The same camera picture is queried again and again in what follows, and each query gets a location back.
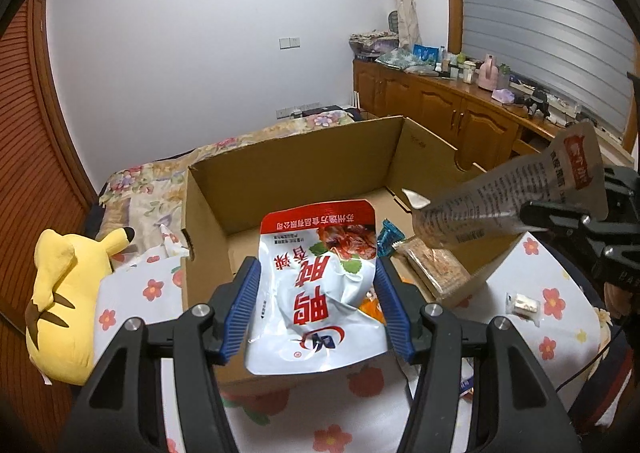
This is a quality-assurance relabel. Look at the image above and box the pile of folded clothes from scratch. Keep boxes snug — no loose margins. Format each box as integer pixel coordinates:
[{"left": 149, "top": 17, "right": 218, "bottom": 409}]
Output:
[{"left": 349, "top": 29, "right": 401, "bottom": 56}]

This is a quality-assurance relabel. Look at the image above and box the cluster of small bottles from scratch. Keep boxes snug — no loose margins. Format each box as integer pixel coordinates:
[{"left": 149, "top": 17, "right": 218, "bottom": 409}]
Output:
[{"left": 435, "top": 46, "right": 478, "bottom": 83}]

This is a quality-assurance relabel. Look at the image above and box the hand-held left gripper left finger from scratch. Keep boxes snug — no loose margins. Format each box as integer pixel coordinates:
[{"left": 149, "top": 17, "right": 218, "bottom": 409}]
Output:
[{"left": 55, "top": 255, "right": 263, "bottom": 453}]

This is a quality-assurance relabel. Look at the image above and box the pink bottle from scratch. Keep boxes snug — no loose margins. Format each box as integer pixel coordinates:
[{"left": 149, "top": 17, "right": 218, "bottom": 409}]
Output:
[{"left": 477, "top": 53, "right": 500, "bottom": 90}]

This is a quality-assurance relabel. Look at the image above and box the person's right hand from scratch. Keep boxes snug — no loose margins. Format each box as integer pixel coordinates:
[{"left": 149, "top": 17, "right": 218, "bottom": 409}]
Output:
[{"left": 602, "top": 280, "right": 628, "bottom": 321}]

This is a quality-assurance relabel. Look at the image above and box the white flower strawberry blanket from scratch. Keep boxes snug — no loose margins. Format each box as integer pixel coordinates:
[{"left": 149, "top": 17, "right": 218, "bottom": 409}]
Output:
[{"left": 92, "top": 228, "right": 608, "bottom": 453}]

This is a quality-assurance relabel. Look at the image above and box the blue candy wrapper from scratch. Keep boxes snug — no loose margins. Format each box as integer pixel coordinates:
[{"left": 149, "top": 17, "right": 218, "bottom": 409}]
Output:
[{"left": 376, "top": 219, "right": 406, "bottom": 259}]

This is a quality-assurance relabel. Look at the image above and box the yellow plush toy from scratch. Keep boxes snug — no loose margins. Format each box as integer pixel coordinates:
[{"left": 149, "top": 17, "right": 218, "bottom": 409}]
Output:
[{"left": 25, "top": 227, "right": 137, "bottom": 386}]

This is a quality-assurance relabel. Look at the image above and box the orange snack packet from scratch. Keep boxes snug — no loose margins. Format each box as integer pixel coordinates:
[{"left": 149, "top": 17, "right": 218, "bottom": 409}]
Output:
[{"left": 361, "top": 288, "right": 388, "bottom": 321}]

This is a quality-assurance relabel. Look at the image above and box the white red snack packet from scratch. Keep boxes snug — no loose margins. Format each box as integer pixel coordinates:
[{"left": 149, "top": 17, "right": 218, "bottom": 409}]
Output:
[{"left": 244, "top": 200, "right": 393, "bottom": 375}]

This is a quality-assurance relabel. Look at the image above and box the brown cracker packet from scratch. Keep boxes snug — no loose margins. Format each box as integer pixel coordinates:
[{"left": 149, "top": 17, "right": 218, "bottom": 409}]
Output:
[{"left": 392, "top": 237, "right": 473, "bottom": 299}]

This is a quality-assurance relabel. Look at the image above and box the small white candy packet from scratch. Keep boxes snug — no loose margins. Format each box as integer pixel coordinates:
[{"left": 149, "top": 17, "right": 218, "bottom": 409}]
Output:
[{"left": 505, "top": 292, "right": 542, "bottom": 320}]

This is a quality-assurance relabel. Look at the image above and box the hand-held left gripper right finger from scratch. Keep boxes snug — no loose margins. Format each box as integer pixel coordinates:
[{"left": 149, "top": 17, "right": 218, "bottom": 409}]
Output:
[{"left": 374, "top": 257, "right": 583, "bottom": 453}]

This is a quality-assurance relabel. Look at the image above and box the grey window blind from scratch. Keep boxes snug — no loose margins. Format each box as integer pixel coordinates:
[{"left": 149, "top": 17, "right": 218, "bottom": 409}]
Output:
[{"left": 457, "top": 0, "right": 640, "bottom": 139}]

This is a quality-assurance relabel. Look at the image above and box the green floral cloth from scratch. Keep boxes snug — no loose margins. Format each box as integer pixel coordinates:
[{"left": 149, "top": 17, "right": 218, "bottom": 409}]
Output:
[{"left": 375, "top": 47, "right": 426, "bottom": 71}]

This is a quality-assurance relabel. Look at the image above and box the white sausage-print snack packet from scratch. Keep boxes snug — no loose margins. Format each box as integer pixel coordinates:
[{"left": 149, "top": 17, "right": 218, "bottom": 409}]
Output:
[{"left": 402, "top": 122, "right": 610, "bottom": 250}]

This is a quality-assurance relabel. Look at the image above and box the brown louvered wardrobe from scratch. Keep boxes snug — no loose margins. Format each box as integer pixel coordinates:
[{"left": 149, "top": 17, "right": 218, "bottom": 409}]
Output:
[{"left": 0, "top": 0, "right": 98, "bottom": 453}]

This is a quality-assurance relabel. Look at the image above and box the wooden sideboard cabinet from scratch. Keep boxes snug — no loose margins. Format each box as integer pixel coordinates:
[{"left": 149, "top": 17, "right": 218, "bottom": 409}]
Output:
[{"left": 352, "top": 58, "right": 640, "bottom": 174}]

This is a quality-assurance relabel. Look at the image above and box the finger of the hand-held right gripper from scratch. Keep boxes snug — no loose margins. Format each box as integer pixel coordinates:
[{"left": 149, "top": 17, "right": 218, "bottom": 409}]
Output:
[
  {"left": 602, "top": 164, "right": 640, "bottom": 199},
  {"left": 519, "top": 200, "right": 601, "bottom": 236}
]

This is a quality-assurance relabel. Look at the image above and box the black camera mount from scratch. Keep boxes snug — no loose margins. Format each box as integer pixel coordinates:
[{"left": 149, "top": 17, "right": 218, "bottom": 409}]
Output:
[{"left": 515, "top": 87, "right": 552, "bottom": 120}]

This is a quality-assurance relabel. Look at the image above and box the large cardboard box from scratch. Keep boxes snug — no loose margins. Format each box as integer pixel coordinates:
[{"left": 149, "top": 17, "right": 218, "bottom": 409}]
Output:
[{"left": 181, "top": 116, "right": 525, "bottom": 388}]

